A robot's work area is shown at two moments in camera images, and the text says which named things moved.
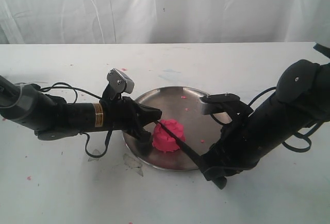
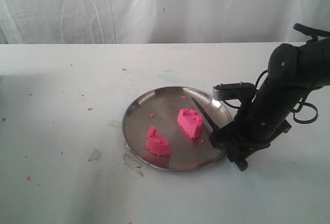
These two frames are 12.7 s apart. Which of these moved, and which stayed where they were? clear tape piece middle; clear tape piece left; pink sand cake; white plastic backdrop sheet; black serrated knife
Moved: pink sand cake; black serrated knife
Stayed: white plastic backdrop sheet; clear tape piece left; clear tape piece middle
